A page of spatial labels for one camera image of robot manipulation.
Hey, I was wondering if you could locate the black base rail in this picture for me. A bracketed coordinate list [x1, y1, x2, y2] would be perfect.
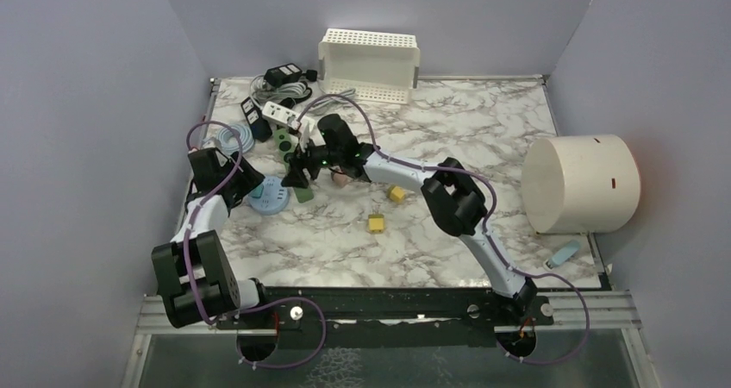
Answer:
[216, 287, 554, 349]

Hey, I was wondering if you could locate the cream cylindrical bin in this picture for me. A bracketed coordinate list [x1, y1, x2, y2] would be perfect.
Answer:
[521, 135, 641, 235]

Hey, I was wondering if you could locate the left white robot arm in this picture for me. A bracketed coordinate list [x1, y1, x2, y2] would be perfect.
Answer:
[151, 147, 271, 329]

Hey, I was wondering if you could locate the light blue small device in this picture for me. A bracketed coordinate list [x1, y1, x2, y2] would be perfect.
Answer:
[544, 240, 581, 270]

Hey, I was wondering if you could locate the light blue coiled cable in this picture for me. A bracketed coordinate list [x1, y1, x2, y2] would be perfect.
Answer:
[199, 122, 256, 157]

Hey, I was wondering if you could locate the white perforated plastic basket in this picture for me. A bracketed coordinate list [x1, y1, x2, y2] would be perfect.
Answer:
[318, 28, 421, 104]

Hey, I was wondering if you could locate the teal plug adapter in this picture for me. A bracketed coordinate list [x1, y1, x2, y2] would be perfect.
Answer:
[248, 184, 264, 199]

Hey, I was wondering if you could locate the pink adapter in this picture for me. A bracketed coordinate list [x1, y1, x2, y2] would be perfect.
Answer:
[331, 172, 352, 188]

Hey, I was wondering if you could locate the white strip grey cable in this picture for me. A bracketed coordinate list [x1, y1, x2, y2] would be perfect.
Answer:
[248, 75, 312, 108]

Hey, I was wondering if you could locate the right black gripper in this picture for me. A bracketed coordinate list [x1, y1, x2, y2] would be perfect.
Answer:
[279, 137, 341, 192]

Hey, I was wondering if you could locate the yellow plug adapter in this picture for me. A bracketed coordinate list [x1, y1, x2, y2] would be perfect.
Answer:
[367, 213, 385, 234]
[387, 185, 406, 203]

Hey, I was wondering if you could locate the round blue power strip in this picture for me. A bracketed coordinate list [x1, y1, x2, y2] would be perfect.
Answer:
[247, 176, 290, 216]

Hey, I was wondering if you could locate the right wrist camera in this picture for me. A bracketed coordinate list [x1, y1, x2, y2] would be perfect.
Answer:
[287, 116, 316, 151]

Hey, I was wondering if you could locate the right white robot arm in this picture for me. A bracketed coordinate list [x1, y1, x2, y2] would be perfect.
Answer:
[282, 114, 537, 325]

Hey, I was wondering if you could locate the white power strip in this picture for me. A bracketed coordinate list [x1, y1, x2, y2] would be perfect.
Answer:
[262, 101, 305, 130]

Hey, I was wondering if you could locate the green power strip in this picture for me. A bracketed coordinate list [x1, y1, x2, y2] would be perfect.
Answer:
[273, 128, 315, 203]

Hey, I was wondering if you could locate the black power strip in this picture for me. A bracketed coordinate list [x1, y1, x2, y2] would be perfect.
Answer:
[263, 63, 303, 88]
[240, 97, 272, 142]

